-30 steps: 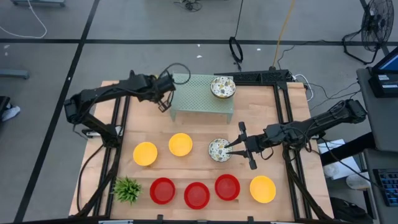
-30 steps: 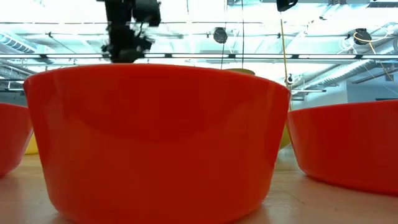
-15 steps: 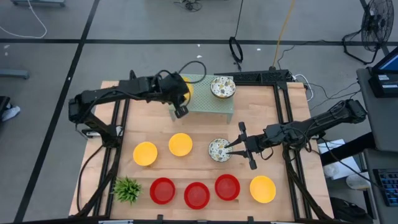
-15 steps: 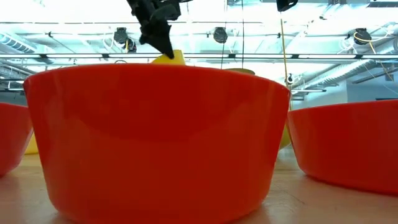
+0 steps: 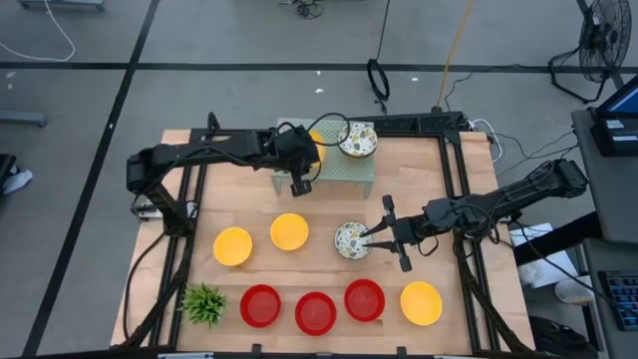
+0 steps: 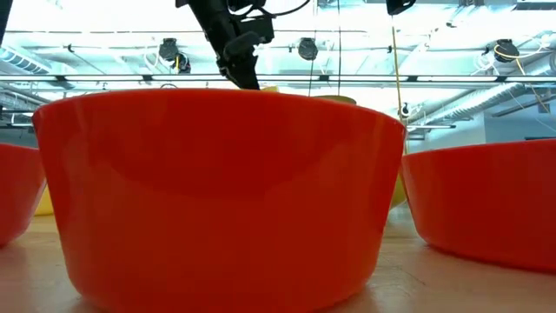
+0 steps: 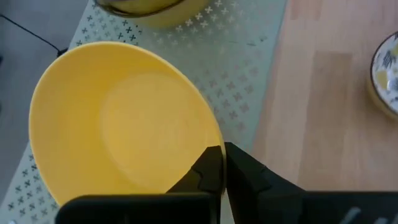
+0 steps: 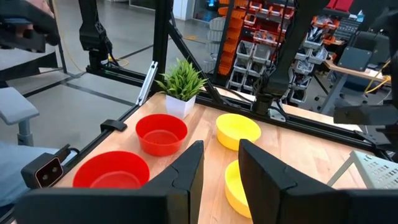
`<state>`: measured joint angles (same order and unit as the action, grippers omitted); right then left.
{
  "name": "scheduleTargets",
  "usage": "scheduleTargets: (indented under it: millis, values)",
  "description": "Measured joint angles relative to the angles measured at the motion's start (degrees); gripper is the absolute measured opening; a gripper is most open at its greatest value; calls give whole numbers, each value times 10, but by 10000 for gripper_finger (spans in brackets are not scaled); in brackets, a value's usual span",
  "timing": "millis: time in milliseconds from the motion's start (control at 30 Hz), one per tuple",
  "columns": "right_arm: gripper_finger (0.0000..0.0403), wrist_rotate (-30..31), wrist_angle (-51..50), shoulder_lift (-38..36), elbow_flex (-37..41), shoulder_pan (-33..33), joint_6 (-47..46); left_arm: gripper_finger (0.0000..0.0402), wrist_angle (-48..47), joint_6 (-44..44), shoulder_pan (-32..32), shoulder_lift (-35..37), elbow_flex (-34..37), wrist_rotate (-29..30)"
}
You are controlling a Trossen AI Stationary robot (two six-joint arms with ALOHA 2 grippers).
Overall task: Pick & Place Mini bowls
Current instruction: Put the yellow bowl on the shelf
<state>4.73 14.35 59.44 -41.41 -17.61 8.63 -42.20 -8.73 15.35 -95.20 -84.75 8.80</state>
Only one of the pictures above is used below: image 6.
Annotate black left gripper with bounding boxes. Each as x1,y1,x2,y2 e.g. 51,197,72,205
175,0,263,91

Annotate large red plastic bowl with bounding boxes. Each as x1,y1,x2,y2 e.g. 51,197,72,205
31,88,407,313

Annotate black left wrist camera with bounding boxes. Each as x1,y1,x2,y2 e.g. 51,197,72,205
248,17,276,43

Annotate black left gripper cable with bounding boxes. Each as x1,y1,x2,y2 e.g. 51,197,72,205
241,0,312,20

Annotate black ceiling cable reel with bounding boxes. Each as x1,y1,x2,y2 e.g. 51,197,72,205
493,37,521,63
297,37,320,63
158,37,192,75

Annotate black hanging cable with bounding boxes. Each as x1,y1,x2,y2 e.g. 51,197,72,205
336,0,343,103

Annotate long ceiling light rail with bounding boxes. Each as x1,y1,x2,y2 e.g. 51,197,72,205
0,72,556,86

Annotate yellow hanging cable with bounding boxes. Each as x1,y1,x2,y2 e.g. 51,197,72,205
389,12,410,156

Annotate silver ventilation duct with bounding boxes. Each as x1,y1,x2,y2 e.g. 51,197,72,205
407,82,535,127

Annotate thin yellow ceiling cord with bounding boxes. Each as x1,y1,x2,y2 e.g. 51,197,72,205
493,44,551,115

